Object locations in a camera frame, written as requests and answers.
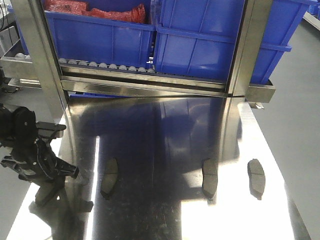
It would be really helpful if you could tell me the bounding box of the dark brake pad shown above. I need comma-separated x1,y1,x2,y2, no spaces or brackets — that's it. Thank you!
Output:
247,158,266,201
202,159,218,199
100,158,119,200

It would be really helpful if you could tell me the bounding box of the large blue crate left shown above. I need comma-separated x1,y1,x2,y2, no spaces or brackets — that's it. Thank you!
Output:
7,0,157,71

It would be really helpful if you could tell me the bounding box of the large blue crate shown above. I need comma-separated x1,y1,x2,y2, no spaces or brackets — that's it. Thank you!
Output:
7,0,157,71
153,0,319,84

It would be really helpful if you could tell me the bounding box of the large blue crate right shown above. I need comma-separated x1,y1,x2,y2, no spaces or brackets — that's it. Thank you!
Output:
153,0,319,84

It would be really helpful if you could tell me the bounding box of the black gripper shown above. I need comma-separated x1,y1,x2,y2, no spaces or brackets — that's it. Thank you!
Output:
0,106,94,213

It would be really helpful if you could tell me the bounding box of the stainless steel roller rack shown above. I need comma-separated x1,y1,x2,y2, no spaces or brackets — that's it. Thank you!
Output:
0,0,276,111

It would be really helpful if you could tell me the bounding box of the red mesh bag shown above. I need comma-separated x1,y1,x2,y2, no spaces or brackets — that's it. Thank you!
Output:
44,0,147,24

